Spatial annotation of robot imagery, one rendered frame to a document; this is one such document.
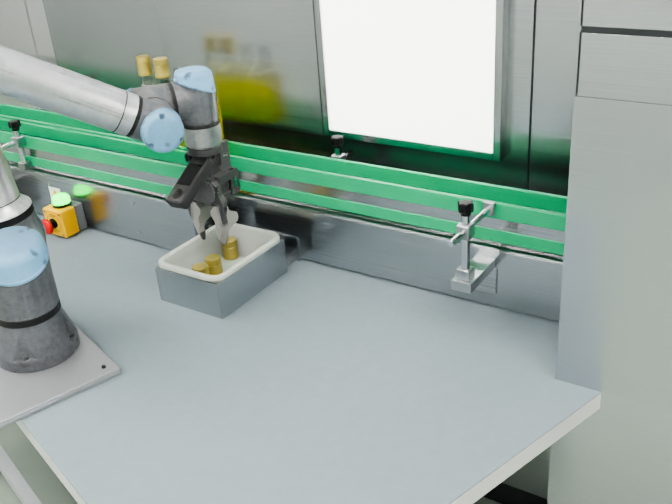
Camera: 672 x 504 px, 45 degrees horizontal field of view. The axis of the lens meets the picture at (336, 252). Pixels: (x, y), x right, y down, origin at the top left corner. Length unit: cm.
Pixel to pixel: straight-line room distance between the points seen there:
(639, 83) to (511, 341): 56
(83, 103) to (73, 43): 101
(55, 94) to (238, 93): 68
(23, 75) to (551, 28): 93
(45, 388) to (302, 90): 86
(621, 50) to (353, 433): 69
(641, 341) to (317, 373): 54
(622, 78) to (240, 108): 107
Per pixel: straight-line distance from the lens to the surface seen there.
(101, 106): 143
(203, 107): 160
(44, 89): 142
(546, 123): 165
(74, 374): 154
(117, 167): 199
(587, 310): 134
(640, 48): 117
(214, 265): 173
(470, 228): 143
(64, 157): 214
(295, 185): 177
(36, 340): 156
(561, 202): 157
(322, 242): 176
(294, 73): 188
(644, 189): 123
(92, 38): 236
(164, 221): 191
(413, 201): 161
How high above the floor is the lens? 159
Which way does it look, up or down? 27 degrees down
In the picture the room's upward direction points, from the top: 4 degrees counter-clockwise
